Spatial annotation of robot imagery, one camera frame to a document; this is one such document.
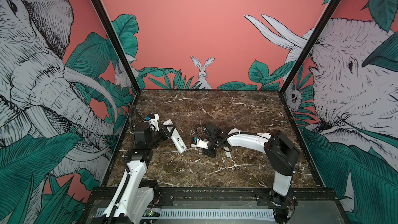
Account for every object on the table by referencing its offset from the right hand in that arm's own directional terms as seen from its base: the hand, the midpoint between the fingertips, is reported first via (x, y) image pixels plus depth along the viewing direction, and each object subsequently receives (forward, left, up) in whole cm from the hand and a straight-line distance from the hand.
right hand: (201, 150), depth 85 cm
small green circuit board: (-29, +23, -3) cm, 37 cm away
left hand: (+7, +14, +16) cm, 22 cm away
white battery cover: (-1, -16, -4) cm, 16 cm away
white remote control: (+2, +13, +12) cm, 18 cm away
